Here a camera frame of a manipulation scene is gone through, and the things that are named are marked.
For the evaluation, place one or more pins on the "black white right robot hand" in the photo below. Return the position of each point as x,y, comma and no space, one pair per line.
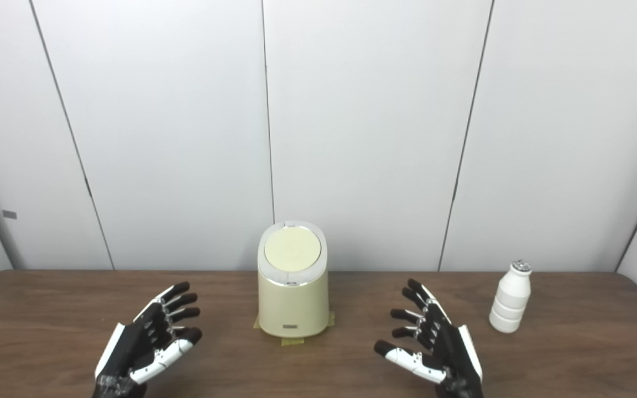
454,354

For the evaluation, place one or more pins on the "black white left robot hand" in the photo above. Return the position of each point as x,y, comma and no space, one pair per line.
130,348

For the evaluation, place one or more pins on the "small white plastic bottle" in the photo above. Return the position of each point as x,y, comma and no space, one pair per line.
509,301

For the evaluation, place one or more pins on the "cream-colored round bin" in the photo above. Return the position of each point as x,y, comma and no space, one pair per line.
293,304

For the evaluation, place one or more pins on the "cream round bin lid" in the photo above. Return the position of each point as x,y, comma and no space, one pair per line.
292,249

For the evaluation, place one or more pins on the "yellow masking tape piece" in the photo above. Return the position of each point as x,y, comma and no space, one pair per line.
330,319
255,323
292,341

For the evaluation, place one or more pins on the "small gray wall tag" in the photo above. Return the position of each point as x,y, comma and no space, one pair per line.
9,214

